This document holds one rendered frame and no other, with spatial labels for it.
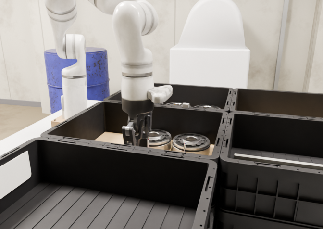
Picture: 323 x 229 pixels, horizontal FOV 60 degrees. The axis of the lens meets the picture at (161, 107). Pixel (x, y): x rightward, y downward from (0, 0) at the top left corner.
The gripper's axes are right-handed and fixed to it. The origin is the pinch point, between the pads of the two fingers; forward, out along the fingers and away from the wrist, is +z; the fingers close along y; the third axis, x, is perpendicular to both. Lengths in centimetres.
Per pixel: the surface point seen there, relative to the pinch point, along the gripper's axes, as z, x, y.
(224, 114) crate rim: -6.4, 19.0, -15.7
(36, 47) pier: 4, -226, -230
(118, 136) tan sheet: 3.7, -12.5, -14.4
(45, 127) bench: 17, -63, -41
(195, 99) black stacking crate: -0.6, 5.3, -47.0
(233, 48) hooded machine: -5, 11, -200
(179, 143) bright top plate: 0.7, 8.2, -8.7
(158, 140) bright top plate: 0.7, 2.3, -8.7
